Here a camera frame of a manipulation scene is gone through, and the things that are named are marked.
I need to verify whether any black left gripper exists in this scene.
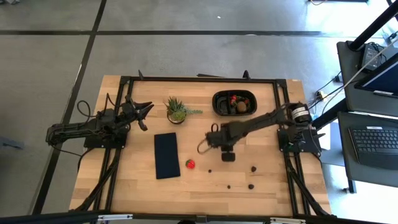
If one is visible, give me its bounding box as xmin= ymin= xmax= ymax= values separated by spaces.
xmin=121 ymin=101 xmax=155 ymax=123

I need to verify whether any black plastic tupperware container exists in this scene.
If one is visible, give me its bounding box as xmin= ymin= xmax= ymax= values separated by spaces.
xmin=211 ymin=89 xmax=258 ymax=117

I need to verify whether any potted succulent plant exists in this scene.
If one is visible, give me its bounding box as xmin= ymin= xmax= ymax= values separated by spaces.
xmin=164 ymin=95 xmax=203 ymax=125

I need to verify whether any folded navy cloth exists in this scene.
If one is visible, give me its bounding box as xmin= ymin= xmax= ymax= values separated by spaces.
xmin=154 ymin=132 xmax=182 ymax=180

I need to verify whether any black diagonal strut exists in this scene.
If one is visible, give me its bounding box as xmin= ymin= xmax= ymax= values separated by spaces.
xmin=310 ymin=98 xmax=349 ymax=131

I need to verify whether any black side desk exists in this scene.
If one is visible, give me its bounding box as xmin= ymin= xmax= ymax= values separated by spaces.
xmin=336 ymin=40 xmax=398 ymax=118
xmin=337 ymin=111 xmax=398 ymax=189

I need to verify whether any black crossbeam with silver brackets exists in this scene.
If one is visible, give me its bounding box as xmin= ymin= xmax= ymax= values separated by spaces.
xmin=0 ymin=210 xmax=398 ymax=224

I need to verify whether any black keyboard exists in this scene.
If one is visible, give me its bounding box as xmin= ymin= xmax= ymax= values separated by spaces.
xmin=347 ymin=125 xmax=398 ymax=171

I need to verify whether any black power adapter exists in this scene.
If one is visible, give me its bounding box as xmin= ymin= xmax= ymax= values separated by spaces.
xmin=361 ymin=42 xmax=388 ymax=72

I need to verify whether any black computer monitor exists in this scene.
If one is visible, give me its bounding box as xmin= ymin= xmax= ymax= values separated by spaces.
xmin=353 ymin=52 xmax=398 ymax=99

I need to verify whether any black upright pole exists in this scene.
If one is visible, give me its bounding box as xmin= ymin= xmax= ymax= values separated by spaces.
xmin=348 ymin=0 xmax=398 ymax=51

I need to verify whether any looped right arm cable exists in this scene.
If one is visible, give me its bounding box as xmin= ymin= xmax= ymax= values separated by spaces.
xmin=197 ymin=138 xmax=214 ymax=156

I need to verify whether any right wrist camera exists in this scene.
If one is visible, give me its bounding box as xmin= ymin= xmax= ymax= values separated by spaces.
xmin=221 ymin=146 xmax=236 ymax=163

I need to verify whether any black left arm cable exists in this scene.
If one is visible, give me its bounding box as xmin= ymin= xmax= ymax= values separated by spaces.
xmin=76 ymin=100 xmax=94 ymax=118

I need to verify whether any white cable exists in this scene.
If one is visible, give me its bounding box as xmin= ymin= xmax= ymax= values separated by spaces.
xmin=321 ymin=37 xmax=398 ymax=116

